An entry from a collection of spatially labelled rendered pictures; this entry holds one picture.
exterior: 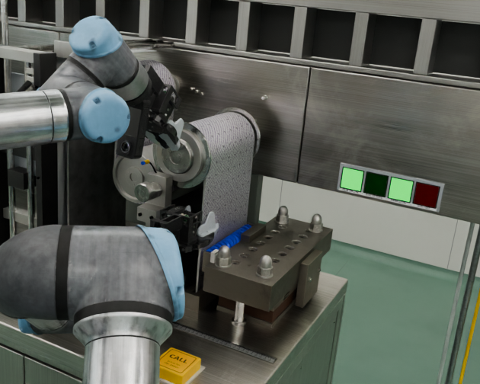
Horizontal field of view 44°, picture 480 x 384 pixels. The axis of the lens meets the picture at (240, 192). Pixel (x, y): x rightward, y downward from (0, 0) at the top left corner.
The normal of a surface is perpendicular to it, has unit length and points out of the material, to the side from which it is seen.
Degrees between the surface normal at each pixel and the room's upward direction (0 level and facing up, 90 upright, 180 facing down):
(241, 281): 90
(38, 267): 61
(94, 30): 50
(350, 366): 0
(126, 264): 39
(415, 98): 90
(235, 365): 0
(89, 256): 44
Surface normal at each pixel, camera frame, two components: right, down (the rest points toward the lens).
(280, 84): -0.45, 0.25
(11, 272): -0.48, -0.14
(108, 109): 0.58, 0.30
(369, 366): 0.09, -0.95
